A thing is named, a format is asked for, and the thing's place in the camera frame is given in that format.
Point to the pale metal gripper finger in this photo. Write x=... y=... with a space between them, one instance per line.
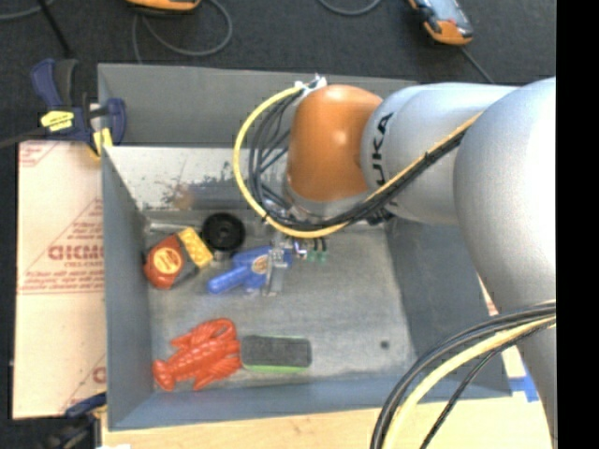
x=280 y=274
x=268 y=279

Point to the blue plastic toy tool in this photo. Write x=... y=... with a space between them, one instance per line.
x=234 y=276

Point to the grey metal bin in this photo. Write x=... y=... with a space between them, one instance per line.
x=337 y=297

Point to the black round disc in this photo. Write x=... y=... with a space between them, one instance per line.
x=223 y=232

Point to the green sponge with dark pad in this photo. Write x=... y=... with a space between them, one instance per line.
x=276 y=353

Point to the yellow textured block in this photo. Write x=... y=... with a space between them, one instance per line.
x=196 y=247

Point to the red toy lobster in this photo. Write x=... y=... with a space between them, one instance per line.
x=201 y=356

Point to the brown cardboard board, red print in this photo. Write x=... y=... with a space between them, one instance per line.
x=56 y=250

